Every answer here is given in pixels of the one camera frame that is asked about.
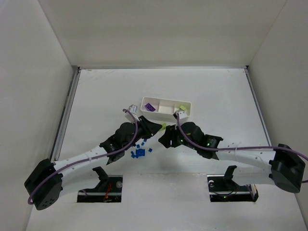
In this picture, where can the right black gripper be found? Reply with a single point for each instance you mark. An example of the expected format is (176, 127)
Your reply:
(173, 135)

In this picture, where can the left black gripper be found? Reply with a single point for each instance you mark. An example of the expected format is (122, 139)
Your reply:
(144, 126)

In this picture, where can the purple lego brick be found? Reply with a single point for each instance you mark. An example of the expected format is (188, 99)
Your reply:
(149, 107)

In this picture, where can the small lime lego piece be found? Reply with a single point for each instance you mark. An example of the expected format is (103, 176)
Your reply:
(183, 108)

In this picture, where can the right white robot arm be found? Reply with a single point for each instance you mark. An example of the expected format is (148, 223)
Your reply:
(279, 166)

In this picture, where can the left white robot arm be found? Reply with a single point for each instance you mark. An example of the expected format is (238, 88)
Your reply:
(51, 180)

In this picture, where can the blue lego pile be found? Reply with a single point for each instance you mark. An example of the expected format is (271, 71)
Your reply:
(138, 153)

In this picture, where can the white three-compartment tray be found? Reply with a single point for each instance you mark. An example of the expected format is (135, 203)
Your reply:
(164, 108)

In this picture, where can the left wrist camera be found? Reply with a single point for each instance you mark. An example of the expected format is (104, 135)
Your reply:
(133, 109)

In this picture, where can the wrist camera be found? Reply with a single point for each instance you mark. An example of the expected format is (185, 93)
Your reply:
(133, 109)
(180, 115)

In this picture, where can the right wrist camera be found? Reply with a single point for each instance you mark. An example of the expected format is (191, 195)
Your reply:
(180, 115)

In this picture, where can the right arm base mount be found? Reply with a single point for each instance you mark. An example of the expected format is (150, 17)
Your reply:
(222, 188)

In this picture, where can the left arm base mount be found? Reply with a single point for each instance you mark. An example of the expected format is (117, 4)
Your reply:
(107, 190)

